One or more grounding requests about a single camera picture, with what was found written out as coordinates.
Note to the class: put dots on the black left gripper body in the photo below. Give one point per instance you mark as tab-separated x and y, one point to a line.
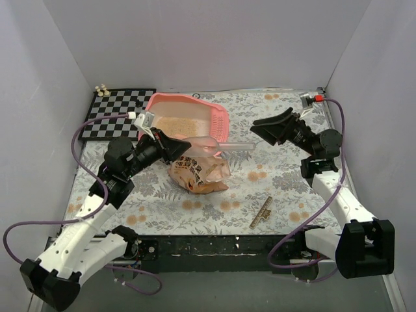
161	143

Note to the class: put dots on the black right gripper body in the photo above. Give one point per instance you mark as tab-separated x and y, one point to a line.
286	127

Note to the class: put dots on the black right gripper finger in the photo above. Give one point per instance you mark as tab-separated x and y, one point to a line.
272	134
275	119

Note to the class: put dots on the clear plastic litter scoop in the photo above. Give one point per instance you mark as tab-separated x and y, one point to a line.
207	146

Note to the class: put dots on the orange cat litter bag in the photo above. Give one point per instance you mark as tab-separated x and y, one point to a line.
200	175

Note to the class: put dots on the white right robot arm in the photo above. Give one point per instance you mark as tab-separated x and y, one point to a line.
366	246

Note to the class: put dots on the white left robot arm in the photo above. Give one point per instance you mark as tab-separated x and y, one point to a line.
56	276

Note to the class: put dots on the beige litter in box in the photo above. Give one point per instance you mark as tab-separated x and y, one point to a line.
177	127

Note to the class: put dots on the pink cat litter box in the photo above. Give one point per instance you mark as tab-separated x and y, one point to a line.
211	119

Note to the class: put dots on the black white chessboard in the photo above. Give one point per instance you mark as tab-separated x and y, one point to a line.
119	101

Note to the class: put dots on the brown bag sealing clip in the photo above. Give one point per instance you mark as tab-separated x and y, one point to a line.
263	213

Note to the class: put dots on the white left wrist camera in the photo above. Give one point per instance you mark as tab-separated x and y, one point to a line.
143	122

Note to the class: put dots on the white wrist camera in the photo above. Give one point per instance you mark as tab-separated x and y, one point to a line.
143	122
307	101

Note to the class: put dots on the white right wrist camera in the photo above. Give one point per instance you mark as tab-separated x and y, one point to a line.
307	101

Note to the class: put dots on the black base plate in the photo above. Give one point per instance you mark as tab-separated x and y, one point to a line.
209	253

